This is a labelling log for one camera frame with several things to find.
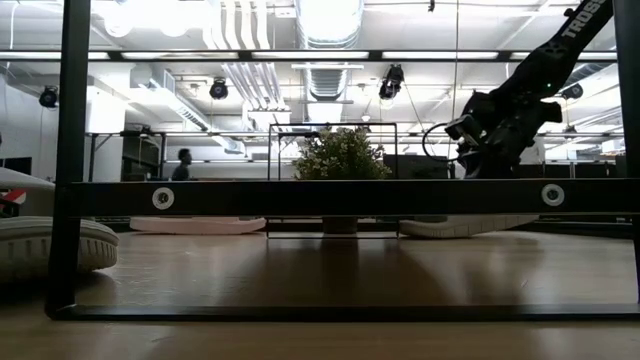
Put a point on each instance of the grey rubber slide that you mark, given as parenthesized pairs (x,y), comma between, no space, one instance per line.
(50,245)
(465,226)

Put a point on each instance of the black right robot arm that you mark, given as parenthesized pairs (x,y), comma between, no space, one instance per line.
(575,30)

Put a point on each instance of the pink rubber slide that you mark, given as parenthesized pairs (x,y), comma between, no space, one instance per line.
(200,226)

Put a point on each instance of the black metal shoe shelf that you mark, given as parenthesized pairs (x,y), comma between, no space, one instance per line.
(350,197)

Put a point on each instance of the red white striped board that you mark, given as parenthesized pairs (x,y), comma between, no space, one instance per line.
(12,196)

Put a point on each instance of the black aluminium table frame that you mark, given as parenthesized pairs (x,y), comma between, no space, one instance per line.
(585,229)

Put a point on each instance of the small green potted plant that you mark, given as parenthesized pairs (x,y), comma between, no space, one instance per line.
(340,155)

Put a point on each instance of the black horizontal crossbar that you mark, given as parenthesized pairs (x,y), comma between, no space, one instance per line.
(245,55)

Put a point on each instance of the black ceiling spotlight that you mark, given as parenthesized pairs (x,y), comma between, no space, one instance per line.
(219,89)
(48,96)
(573,91)
(391,82)

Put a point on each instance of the black monitor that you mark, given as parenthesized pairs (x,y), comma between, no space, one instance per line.
(17,166)

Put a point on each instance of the silver ceiling air duct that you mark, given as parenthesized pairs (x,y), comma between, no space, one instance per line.
(327,30)

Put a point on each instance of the person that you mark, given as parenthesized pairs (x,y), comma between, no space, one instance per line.
(181,170)

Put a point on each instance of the black storage rack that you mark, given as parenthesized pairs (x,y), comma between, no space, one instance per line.
(145,160)

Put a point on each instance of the black cabinet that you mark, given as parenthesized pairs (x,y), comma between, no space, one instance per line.
(415,167)

